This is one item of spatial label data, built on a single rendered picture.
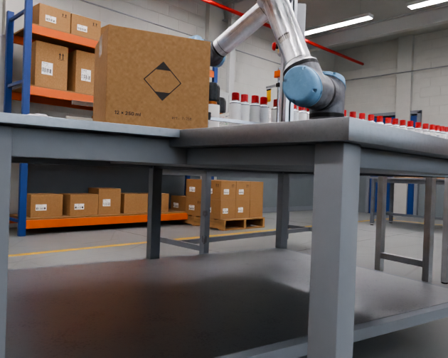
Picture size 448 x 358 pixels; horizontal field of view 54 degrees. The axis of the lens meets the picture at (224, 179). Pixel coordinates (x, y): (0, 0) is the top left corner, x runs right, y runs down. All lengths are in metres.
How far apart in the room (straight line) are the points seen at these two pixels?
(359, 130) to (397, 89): 9.16
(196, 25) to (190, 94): 6.47
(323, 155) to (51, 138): 0.56
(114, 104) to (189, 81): 0.23
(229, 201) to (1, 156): 4.98
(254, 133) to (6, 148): 0.49
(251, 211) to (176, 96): 4.91
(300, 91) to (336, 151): 0.60
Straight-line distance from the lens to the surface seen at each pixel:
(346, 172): 0.79
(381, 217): 2.90
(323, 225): 0.80
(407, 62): 9.99
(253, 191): 6.13
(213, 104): 2.18
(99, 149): 1.02
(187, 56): 1.33
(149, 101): 1.27
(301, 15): 2.04
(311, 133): 0.80
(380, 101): 10.17
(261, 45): 8.87
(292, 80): 1.38
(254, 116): 1.97
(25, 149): 0.98
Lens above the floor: 0.73
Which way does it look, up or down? 1 degrees down
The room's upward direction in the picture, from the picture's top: 2 degrees clockwise
